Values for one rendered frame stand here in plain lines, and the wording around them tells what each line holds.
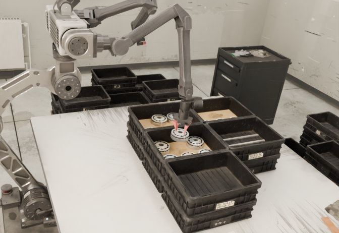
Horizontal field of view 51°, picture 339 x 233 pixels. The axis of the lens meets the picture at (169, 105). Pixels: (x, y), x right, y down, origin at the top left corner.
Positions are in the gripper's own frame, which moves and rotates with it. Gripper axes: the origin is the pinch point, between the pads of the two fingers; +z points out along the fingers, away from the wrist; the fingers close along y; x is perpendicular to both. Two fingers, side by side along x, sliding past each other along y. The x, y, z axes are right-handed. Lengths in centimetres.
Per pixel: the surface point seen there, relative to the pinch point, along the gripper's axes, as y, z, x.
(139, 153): 20.8, 20.4, 5.4
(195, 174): -17.3, 11.2, 19.3
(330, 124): -100, 39, -162
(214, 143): -19.5, 5.3, -6.9
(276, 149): -54, 5, -23
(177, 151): -1.5, 11.1, 3.5
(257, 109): -30, 54, -183
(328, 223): -89, 22, 6
